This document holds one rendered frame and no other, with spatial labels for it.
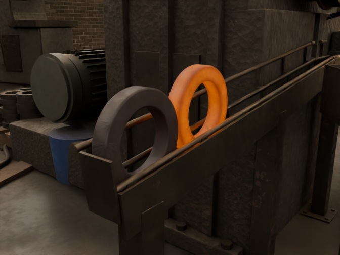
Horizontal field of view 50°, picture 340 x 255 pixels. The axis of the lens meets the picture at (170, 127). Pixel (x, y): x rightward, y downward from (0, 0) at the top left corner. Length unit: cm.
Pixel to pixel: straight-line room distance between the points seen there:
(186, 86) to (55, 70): 137
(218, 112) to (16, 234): 112
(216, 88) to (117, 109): 29
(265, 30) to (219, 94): 41
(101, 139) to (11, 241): 113
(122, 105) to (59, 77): 143
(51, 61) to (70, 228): 87
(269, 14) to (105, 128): 74
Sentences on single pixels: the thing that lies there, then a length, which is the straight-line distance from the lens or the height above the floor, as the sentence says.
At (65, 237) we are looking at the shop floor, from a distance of 159.
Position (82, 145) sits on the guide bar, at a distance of 61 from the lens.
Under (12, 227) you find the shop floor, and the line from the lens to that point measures 173.
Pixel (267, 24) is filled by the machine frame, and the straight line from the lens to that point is 116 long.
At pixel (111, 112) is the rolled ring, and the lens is 56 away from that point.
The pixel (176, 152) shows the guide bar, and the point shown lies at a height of 61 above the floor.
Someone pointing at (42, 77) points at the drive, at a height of 55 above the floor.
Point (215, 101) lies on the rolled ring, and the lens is 80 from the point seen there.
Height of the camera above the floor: 83
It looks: 16 degrees down
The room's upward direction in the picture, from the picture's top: straight up
